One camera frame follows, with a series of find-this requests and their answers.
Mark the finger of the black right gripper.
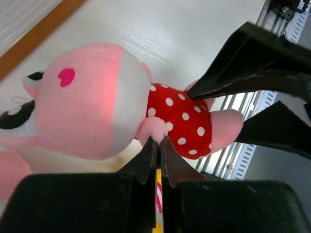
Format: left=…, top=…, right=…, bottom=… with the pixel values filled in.
left=188, top=22, right=311, bottom=100
left=235, top=101, right=311, bottom=159

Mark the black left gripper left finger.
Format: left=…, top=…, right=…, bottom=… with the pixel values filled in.
left=0, top=139, right=157, bottom=233

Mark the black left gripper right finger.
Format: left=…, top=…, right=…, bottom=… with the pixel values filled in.
left=161, top=137, right=311, bottom=233

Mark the brown wooden shelf rack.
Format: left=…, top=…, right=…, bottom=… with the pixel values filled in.
left=0, top=0, right=85, bottom=80

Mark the yellow pink-striped toy left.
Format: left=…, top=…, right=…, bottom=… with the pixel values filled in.
left=120, top=162, right=164, bottom=233

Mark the perforated grey cable duct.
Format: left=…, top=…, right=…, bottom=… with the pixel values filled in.
left=223, top=6, right=311, bottom=180

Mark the aluminium front rail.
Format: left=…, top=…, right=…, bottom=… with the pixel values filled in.
left=194, top=0, right=311, bottom=180

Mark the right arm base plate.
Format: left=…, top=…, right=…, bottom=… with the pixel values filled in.
left=270, top=0, right=311, bottom=28

